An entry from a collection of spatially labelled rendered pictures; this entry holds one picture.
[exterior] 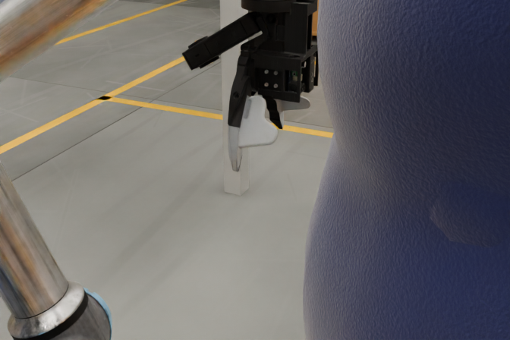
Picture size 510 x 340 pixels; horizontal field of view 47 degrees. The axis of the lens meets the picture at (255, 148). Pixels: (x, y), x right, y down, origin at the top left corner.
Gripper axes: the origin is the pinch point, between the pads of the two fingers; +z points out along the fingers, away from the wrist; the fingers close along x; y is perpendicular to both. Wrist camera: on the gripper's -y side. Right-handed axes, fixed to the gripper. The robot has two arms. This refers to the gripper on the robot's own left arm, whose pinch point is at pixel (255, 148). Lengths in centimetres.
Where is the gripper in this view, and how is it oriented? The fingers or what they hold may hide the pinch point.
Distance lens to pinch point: 77.7
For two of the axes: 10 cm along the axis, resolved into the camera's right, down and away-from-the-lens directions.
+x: 4.0, -3.8, 8.3
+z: 0.0, 9.1, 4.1
